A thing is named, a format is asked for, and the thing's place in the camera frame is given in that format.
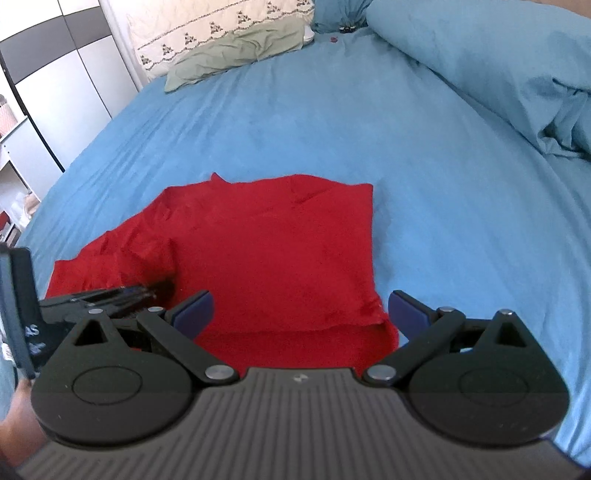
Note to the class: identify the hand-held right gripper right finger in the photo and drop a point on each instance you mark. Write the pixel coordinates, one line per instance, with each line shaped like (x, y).
(406, 311)

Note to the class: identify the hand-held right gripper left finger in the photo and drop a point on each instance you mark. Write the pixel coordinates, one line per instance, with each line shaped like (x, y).
(196, 310)

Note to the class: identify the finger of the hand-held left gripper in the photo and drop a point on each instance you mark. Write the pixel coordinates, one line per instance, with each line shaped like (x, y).
(115, 295)

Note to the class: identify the red shirt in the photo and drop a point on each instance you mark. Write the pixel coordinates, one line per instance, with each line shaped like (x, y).
(277, 258)

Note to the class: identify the person's left forearm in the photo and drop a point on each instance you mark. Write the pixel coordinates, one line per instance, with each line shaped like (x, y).
(21, 424)

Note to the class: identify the white shelf unit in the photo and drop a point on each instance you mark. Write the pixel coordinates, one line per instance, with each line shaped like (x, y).
(11, 184)

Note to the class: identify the bed with blue sheet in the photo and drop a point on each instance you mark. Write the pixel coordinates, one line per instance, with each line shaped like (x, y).
(277, 115)

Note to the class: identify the white and grey wardrobe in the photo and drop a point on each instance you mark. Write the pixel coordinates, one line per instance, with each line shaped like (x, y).
(51, 78)

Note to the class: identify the green pillow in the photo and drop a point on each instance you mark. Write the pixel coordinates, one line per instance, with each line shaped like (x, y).
(231, 57)

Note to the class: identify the blue duvet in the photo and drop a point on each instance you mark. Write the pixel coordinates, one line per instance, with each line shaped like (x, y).
(498, 64)

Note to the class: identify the white embroidered pillow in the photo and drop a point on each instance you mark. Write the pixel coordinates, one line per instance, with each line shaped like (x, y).
(194, 32)

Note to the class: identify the blue pillow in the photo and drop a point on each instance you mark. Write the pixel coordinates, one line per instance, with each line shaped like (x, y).
(339, 14)

